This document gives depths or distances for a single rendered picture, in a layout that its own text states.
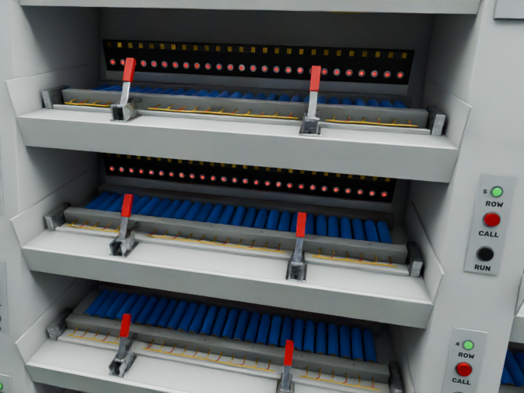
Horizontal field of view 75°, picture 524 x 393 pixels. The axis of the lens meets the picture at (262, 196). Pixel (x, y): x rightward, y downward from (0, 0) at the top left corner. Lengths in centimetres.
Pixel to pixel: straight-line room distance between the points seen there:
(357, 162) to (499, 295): 24
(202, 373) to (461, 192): 47
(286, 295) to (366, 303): 11
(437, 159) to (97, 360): 60
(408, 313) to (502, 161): 22
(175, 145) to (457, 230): 38
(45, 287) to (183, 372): 28
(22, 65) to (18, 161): 14
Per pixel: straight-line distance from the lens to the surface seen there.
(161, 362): 65
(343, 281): 50
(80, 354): 71
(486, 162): 49
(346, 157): 46
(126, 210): 56
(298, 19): 68
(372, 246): 54
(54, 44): 70
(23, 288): 68
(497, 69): 50
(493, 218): 49
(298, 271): 50
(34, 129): 61
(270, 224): 57
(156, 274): 54
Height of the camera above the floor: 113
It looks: 9 degrees down
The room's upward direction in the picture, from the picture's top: 4 degrees clockwise
